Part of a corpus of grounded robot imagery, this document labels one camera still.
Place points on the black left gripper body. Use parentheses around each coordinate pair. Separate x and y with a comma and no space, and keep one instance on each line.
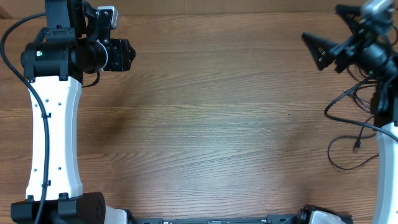
(117,56)

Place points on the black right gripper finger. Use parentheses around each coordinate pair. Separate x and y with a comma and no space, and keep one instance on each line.
(352,16)
(323,51)

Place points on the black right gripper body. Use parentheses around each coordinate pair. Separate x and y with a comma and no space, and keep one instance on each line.
(346,55)

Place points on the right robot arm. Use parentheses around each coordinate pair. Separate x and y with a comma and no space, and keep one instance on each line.
(383,107)

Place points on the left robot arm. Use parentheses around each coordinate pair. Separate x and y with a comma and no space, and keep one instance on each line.
(76,41)

